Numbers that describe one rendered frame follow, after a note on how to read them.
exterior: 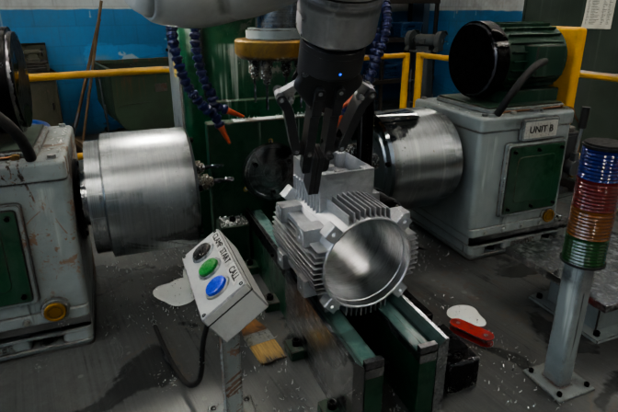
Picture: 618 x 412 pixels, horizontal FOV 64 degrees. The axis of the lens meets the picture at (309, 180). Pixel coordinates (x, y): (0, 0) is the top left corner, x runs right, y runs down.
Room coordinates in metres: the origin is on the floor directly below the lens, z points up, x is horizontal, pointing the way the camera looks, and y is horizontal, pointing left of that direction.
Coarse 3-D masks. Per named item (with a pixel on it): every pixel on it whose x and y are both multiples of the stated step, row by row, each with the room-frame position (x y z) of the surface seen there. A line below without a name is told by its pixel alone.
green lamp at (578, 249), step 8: (568, 240) 0.68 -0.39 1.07; (576, 240) 0.66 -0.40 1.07; (568, 248) 0.67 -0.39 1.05; (576, 248) 0.66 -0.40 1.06; (584, 248) 0.65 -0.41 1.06; (592, 248) 0.65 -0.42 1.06; (600, 248) 0.65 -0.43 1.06; (608, 248) 0.66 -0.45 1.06; (568, 256) 0.67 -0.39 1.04; (576, 256) 0.66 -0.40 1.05; (584, 256) 0.65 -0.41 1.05; (592, 256) 0.65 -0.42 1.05; (600, 256) 0.65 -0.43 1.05; (576, 264) 0.66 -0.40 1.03; (584, 264) 0.65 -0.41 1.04; (592, 264) 0.65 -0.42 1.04; (600, 264) 0.65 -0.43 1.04
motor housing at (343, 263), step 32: (352, 192) 0.77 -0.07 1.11; (288, 224) 0.78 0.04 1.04; (352, 224) 0.68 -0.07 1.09; (384, 224) 0.78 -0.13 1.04; (288, 256) 0.77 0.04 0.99; (320, 256) 0.67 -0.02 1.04; (352, 256) 0.83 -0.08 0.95; (384, 256) 0.78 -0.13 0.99; (416, 256) 0.74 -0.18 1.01; (320, 288) 0.66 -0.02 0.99; (352, 288) 0.74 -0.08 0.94; (384, 288) 0.72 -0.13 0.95
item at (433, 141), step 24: (384, 120) 1.11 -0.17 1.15; (408, 120) 1.12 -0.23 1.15; (432, 120) 1.14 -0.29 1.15; (384, 144) 1.07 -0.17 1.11; (408, 144) 1.07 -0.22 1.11; (432, 144) 1.09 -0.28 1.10; (456, 144) 1.12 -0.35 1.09; (384, 168) 1.06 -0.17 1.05; (408, 168) 1.05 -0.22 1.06; (432, 168) 1.07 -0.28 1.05; (456, 168) 1.11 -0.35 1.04; (384, 192) 1.06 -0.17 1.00; (408, 192) 1.06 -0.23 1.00; (432, 192) 1.09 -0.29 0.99
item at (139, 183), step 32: (96, 160) 0.87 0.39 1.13; (128, 160) 0.87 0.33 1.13; (160, 160) 0.89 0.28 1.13; (192, 160) 0.90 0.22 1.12; (96, 192) 0.83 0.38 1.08; (128, 192) 0.84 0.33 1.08; (160, 192) 0.86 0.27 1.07; (192, 192) 0.87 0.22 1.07; (96, 224) 0.82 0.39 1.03; (128, 224) 0.83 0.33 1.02; (160, 224) 0.85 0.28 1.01; (192, 224) 0.88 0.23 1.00
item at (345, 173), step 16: (336, 160) 0.88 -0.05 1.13; (352, 160) 0.85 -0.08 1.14; (336, 176) 0.76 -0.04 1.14; (352, 176) 0.77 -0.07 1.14; (368, 176) 0.78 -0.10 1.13; (304, 192) 0.80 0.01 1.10; (320, 192) 0.75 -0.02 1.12; (336, 192) 0.76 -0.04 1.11; (368, 192) 0.78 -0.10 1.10; (320, 208) 0.75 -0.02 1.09
